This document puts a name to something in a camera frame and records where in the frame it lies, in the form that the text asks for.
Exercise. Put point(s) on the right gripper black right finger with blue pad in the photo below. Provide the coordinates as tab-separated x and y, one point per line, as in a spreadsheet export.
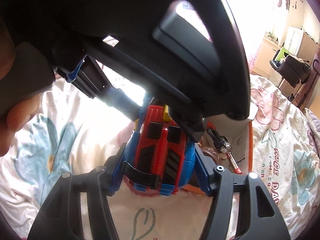
259	216

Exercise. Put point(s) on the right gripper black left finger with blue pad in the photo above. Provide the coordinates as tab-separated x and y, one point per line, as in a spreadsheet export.
60	215

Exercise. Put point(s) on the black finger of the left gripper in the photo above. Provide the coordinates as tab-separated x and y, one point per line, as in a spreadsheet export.
90	79
191	121

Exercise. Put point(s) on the red blue toy car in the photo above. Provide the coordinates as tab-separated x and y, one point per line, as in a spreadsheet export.
159	157

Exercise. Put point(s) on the brown glasses case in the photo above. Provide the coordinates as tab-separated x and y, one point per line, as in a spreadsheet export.
209	152

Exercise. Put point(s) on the person's hand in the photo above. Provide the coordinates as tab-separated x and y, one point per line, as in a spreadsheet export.
25	110

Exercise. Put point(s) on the red black screwdriver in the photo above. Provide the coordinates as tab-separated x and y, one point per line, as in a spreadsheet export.
223	146

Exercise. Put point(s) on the orange shoe box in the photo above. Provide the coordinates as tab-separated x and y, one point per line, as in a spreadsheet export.
240	136

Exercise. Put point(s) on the floral white bed sheet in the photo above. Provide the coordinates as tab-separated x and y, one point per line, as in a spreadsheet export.
72	133

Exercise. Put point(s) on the black office chair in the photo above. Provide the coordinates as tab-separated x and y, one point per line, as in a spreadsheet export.
288	73

